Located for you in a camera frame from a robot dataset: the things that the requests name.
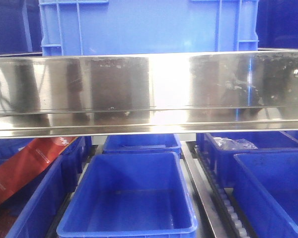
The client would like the blue left bin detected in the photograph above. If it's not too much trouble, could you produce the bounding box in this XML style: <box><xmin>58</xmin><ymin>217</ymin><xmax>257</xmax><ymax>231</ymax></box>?
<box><xmin>0</xmin><ymin>136</ymin><xmax>92</xmax><ymax>238</ymax></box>

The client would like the red packaging pouch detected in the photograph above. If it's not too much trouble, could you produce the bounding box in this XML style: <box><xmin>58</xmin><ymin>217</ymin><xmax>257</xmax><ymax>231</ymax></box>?
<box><xmin>0</xmin><ymin>136</ymin><xmax>77</xmax><ymax>205</ymax></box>

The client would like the steel roller track rail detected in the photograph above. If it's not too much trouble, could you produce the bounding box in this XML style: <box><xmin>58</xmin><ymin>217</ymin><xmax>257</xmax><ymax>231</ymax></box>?
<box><xmin>180</xmin><ymin>141</ymin><xmax>257</xmax><ymax>238</ymax></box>

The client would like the large blue upper crate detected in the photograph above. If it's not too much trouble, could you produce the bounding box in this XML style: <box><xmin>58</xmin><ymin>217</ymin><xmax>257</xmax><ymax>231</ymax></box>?
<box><xmin>39</xmin><ymin>0</ymin><xmax>258</xmax><ymax>56</ymax></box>

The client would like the blue bin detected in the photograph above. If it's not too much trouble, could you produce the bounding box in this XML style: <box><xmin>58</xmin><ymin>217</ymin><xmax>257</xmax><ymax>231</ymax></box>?
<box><xmin>233</xmin><ymin>151</ymin><xmax>298</xmax><ymax>238</ymax></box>
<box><xmin>57</xmin><ymin>152</ymin><xmax>198</xmax><ymax>238</ymax></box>
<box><xmin>103</xmin><ymin>134</ymin><xmax>181</xmax><ymax>155</ymax></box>
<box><xmin>196</xmin><ymin>131</ymin><xmax>298</xmax><ymax>188</ymax></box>
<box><xmin>0</xmin><ymin>136</ymin><xmax>92</xmax><ymax>238</ymax></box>

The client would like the blue centre front bin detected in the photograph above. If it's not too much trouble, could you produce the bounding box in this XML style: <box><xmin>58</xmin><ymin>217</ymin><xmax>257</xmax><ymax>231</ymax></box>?
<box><xmin>57</xmin><ymin>152</ymin><xmax>198</xmax><ymax>238</ymax></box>

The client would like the blue right front bin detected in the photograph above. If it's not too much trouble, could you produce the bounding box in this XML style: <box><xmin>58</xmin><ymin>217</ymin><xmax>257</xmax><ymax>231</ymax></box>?
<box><xmin>233</xmin><ymin>151</ymin><xmax>298</xmax><ymax>238</ymax></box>

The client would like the stainless steel shelf beam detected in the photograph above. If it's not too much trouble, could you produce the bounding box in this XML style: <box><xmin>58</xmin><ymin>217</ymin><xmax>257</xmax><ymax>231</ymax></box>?
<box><xmin>0</xmin><ymin>50</ymin><xmax>298</xmax><ymax>138</ymax></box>

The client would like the blue right rear bin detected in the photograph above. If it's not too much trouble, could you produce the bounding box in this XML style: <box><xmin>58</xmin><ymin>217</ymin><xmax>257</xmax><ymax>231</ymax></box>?
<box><xmin>196</xmin><ymin>131</ymin><xmax>298</xmax><ymax>188</ymax></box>

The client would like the blue centre rear bin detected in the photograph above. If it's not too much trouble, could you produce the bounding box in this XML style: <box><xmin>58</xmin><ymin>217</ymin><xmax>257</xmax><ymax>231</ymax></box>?
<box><xmin>103</xmin><ymin>134</ymin><xmax>181</xmax><ymax>155</ymax></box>

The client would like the clear plastic bag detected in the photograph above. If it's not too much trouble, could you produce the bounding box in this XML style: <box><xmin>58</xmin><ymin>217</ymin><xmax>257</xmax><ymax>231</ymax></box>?
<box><xmin>213</xmin><ymin>137</ymin><xmax>258</xmax><ymax>150</ymax></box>

